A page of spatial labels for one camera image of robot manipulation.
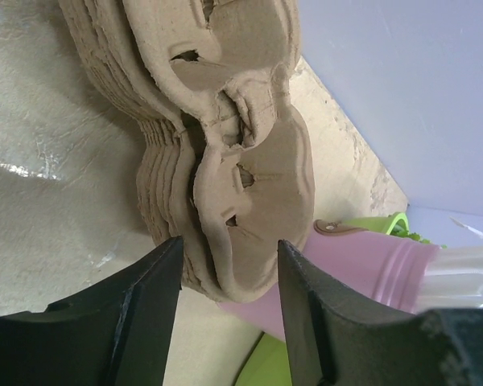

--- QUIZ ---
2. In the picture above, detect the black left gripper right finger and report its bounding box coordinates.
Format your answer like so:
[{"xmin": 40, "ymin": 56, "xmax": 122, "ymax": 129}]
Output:
[{"xmin": 278, "ymin": 240, "xmax": 483, "ymax": 386}]

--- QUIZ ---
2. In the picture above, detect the green leafy herb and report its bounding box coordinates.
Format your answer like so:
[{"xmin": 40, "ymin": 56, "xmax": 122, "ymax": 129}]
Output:
[{"xmin": 390, "ymin": 226, "xmax": 431, "ymax": 244}]

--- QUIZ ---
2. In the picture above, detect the green plastic tray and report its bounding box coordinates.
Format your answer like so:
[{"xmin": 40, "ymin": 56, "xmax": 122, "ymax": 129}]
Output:
[{"xmin": 236, "ymin": 212, "xmax": 409, "ymax": 385}]

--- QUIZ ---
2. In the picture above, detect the white wrapped straws bundle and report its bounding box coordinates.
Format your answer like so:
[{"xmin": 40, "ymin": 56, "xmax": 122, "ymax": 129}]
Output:
[{"xmin": 413, "ymin": 219, "xmax": 483, "ymax": 313}]

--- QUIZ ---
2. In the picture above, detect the pink straw holder cup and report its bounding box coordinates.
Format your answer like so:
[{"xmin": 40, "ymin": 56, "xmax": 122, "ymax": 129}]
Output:
[{"xmin": 219, "ymin": 220, "xmax": 440, "ymax": 341}]

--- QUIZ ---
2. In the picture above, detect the cardboard cup carrier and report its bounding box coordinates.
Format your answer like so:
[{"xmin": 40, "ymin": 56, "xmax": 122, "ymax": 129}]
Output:
[{"xmin": 123, "ymin": 1, "xmax": 315, "ymax": 302}]

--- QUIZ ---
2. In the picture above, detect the stack of cardboard cup carriers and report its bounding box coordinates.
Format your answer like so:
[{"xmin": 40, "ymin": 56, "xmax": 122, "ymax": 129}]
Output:
[{"xmin": 59, "ymin": 1, "xmax": 226, "ymax": 301}]

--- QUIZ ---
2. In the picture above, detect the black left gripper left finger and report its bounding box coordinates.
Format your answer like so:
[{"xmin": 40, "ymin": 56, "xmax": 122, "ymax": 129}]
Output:
[{"xmin": 0, "ymin": 237, "xmax": 183, "ymax": 385}]

